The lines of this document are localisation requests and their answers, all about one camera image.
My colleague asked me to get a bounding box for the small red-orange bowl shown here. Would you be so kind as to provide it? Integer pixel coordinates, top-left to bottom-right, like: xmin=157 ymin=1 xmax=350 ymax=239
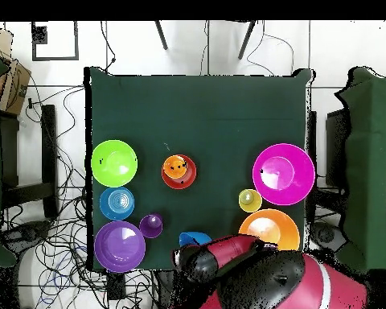
xmin=161 ymin=153 xmax=198 ymax=190

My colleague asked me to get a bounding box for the orange cup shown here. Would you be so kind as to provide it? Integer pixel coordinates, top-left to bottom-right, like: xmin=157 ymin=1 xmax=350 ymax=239
xmin=162 ymin=154 xmax=188 ymax=180

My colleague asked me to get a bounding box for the deep blue bowl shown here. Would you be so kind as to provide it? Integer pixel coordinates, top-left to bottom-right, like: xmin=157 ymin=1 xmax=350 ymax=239
xmin=179 ymin=231 xmax=212 ymax=248

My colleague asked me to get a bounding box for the yellow cup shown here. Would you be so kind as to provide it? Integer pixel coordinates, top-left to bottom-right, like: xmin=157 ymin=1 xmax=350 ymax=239
xmin=238 ymin=188 xmax=263 ymax=213

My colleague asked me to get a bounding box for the dark green table cloth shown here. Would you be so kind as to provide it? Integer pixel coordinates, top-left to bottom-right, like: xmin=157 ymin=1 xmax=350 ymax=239
xmin=84 ymin=66 xmax=314 ymax=271

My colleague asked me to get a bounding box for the purple cup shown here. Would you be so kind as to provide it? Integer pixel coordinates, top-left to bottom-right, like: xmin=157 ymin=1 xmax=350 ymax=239
xmin=138 ymin=212 xmax=164 ymax=240

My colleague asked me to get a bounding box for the lime green bowl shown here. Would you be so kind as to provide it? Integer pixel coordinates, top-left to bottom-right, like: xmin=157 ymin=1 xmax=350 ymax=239
xmin=91 ymin=139 xmax=138 ymax=188

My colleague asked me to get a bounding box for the shallow blue bowl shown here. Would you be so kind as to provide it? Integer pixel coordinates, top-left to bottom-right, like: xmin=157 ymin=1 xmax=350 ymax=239
xmin=99 ymin=186 xmax=135 ymax=222

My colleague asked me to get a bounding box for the pink bowl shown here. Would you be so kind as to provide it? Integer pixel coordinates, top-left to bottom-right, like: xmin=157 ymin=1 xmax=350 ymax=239
xmin=252 ymin=142 xmax=316 ymax=206

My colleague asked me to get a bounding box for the large yellow-orange bowl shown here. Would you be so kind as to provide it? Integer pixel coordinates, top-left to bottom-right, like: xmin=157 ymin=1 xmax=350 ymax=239
xmin=238 ymin=208 xmax=301 ymax=252

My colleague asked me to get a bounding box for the purple bowl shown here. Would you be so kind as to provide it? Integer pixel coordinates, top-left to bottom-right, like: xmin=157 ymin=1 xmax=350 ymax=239
xmin=93 ymin=220 xmax=146 ymax=274

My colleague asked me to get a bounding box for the black tripod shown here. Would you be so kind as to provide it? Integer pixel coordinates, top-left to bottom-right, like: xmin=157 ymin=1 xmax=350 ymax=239
xmin=154 ymin=20 xmax=258 ymax=60

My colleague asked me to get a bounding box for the black power box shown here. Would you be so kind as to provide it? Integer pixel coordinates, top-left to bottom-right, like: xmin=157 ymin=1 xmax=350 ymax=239
xmin=106 ymin=273 xmax=127 ymax=300

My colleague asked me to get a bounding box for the black box stand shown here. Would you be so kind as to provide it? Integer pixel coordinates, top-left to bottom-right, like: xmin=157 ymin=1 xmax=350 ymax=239
xmin=325 ymin=108 xmax=351 ymax=187

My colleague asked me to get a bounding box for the black bench stand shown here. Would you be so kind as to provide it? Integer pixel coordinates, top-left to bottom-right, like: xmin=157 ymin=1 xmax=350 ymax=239
xmin=0 ymin=104 xmax=60 ymax=220

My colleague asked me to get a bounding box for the dark grey round base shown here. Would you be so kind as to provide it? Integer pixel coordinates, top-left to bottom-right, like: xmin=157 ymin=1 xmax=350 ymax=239
xmin=310 ymin=221 xmax=347 ymax=253
xmin=2 ymin=220 xmax=52 ymax=255

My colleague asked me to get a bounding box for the cardboard box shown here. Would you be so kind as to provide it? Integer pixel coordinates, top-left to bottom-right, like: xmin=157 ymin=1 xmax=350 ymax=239
xmin=0 ymin=23 xmax=32 ymax=117

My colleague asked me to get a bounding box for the black cable with plug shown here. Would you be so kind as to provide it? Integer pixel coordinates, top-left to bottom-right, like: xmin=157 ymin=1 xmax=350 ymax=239
xmin=99 ymin=20 xmax=117 ymax=73

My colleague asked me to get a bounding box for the tangle of black cables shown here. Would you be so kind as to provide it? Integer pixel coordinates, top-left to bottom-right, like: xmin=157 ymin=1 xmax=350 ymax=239
xmin=1 ymin=84 xmax=155 ymax=309

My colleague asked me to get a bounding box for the black square frame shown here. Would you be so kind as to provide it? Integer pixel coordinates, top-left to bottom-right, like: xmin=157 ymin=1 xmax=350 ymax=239
xmin=31 ymin=21 xmax=80 ymax=61

